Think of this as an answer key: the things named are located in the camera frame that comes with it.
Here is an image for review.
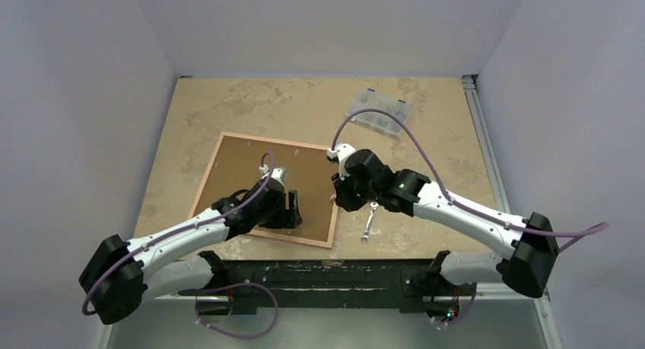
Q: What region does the pink picture frame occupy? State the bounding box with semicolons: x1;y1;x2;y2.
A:
189;132;338;249

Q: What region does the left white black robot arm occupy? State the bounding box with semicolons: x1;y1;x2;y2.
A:
78;176;303;325

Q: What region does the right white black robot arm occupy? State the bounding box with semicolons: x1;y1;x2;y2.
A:
326;144;560;298

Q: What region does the silver combination wrench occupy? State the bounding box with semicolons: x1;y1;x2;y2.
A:
361;201;379;243

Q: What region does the clear plastic screw organizer box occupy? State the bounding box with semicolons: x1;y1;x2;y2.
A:
345;88;412;138

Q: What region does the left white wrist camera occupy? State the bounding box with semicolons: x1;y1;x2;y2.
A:
259;164;288;186

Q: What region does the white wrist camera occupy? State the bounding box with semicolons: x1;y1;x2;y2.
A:
259;164;288;186
326;143;356;180

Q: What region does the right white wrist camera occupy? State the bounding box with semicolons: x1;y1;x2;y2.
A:
326;143;356;180

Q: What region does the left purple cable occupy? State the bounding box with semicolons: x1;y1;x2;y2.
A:
81;151;277;316

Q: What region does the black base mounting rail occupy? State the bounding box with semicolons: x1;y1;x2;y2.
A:
179;259;476;316

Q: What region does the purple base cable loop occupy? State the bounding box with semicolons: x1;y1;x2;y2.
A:
195;282;279;340

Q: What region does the aluminium extrusion frame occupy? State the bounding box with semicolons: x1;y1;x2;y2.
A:
460;75;564;348

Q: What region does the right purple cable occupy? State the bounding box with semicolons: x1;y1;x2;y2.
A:
329;108;609;255

